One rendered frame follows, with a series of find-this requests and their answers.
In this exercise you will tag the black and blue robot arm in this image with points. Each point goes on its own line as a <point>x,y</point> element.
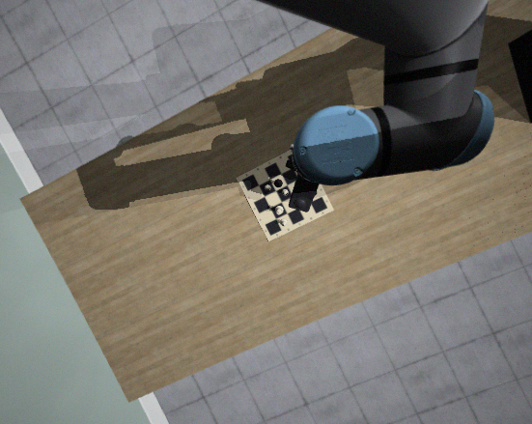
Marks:
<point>431,118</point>

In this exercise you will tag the black and cream chessboard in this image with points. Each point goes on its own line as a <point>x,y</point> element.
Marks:
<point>263,203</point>

